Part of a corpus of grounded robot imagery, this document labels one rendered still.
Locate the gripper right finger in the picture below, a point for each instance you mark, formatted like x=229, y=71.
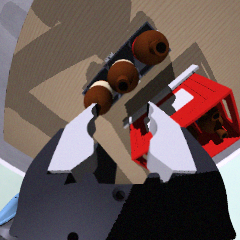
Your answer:
x=180, y=159

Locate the red plastic crate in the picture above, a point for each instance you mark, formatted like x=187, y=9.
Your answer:
x=185, y=104

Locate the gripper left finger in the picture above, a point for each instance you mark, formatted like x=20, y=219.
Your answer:
x=64, y=159

